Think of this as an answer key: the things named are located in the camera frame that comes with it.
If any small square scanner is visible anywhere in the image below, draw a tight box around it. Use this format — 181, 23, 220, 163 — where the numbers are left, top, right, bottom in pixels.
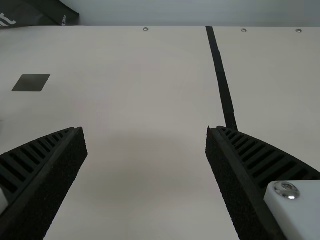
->
11, 73, 51, 92

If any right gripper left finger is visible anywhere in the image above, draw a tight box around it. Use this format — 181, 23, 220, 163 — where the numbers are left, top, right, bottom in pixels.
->
0, 126, 88, 240

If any dark grey bag with straps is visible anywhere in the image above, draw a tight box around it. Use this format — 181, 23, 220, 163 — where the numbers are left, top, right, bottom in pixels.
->
0, 0, 81, 30

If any black strip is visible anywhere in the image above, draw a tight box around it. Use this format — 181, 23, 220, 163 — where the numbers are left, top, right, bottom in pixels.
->
205, 25, 239, 132

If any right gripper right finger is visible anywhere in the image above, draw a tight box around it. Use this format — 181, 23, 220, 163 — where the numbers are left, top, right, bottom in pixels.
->
205, 125, 320, 240

